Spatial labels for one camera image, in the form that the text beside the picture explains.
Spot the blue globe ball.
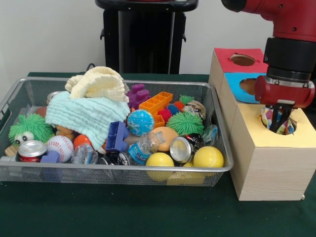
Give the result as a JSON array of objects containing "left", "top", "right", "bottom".
[{"left": 127, "top": 110, "right": 155, "bottom": 137}]

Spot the orange building block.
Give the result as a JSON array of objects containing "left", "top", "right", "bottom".
[{"left": 138, "top": 91, "right": 173, "bottom": 129}]

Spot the polka dot cloth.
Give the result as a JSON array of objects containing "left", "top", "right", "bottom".
[{"left": 261, "top": 105, "right": 297, "bottom": 135}]

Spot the cream cloth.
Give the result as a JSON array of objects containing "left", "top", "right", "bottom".
[{"left": 65, "top": 66, "right": 129, "bottom": 102}]

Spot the mint green cloth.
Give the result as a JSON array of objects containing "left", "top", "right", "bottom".
[{"left": 45, "top": 91, "right": 131, "bottom": 151}]

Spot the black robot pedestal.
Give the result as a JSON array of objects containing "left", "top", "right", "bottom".
[{"left": 95, "top": 0, "right": 199, "bottom": 74}]

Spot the yellow ball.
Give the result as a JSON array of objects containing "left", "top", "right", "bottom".
[
  {"left": 145, "top": 152, "right": 175, "bottom": 182},
  {"left": 193, "top": 146, "right": 225, "bottom": 177}
]

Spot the black soda can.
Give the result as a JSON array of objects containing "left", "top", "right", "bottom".
[{"left": 169, "top": 132, "right": 205, "bottom": 163}]

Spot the silver mesh bin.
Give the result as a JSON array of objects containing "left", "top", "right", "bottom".
[{"left": 0, "top": 77, "right": 234, "bottom": 187}]

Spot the silver red soda can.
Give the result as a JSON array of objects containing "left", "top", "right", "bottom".
[{"left": 16, "top": 140, "right": 48, "bottom": 163}]

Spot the dark green table cloth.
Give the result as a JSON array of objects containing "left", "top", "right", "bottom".
[{"left": 0, "top": 71, "right": 316, "bottom": 237}]

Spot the wooden three-hole box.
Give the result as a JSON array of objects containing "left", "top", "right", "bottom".
[{"left": 208, "top": 48, "right": 316, "bottom": 201}]

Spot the green spiky ball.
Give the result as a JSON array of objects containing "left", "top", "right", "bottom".
[
  {"left": 166, "top": 112, "right": 205, "bottom": 136},
  {"left": 8, "top": 114, "right": 55, "bottom": 146}
]

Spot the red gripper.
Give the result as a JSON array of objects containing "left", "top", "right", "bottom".
[{"left": 254, "top": 76, "right": 316, "bottom": 133}]

